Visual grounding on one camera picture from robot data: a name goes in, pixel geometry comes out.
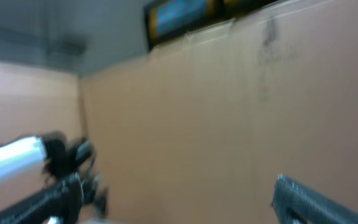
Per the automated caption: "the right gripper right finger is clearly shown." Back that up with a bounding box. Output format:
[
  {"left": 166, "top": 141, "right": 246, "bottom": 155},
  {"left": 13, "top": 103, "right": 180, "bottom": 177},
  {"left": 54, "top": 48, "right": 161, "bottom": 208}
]
[{"left": 271, "top": 174, "right": 358, "bottom": 224}]

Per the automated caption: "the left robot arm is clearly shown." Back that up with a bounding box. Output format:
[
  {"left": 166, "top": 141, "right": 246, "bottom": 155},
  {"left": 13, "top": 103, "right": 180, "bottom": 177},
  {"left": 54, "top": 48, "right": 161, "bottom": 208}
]
[{"left": 0, "top": 131, "right": 108, "bottom": 223}]

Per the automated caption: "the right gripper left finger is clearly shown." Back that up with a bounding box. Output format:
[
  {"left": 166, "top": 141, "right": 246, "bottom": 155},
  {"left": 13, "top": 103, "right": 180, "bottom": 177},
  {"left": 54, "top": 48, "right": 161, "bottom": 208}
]
[{"left": 0, "top": 173, "right": 83, "bottom": 224}]

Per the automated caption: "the dark framed screen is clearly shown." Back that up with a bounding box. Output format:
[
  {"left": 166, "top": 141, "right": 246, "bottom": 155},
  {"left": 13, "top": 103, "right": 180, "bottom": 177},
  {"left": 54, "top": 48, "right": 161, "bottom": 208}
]
[{"left": 143, "top": 0, "right": 278, "bottom": 51}]

